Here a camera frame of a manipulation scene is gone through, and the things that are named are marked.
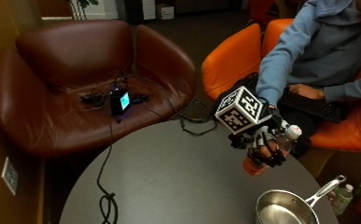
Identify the brown leather armchair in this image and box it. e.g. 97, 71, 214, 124
0, 20, 198, 158

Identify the black keyboard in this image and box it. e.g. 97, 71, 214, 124
278, 87, 349, 123

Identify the white cabinet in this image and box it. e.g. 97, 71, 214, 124
139, 0, 158, 21

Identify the the person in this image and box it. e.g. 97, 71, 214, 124
255, 0, 361, 160

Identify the white box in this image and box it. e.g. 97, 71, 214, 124
155, 3, 177, 21

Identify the steel frying pan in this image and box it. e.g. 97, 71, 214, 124
255, 175, 348, 224

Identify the long black cable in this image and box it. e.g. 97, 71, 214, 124
96, 113, 121, 224

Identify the black adapter with cables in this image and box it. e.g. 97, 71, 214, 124
80, 92, 112, 108

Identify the coiled black cable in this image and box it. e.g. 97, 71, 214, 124
177, 100, 219, 137

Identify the orange drink bottle white cap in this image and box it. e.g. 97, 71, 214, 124
242, 124, 304, 177

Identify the clear bottle white cap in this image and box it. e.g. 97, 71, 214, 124
329, 183, 355, 217

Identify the small black device lit screen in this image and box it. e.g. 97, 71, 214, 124
109, 88, 132, 117

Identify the white wall socket plate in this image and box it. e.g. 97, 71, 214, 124
0, 156, 20, 197

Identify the orange armchair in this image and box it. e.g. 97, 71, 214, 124
199, 18, 361, 153

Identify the white cube of black markers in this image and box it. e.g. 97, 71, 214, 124
214, 85, 274, 135

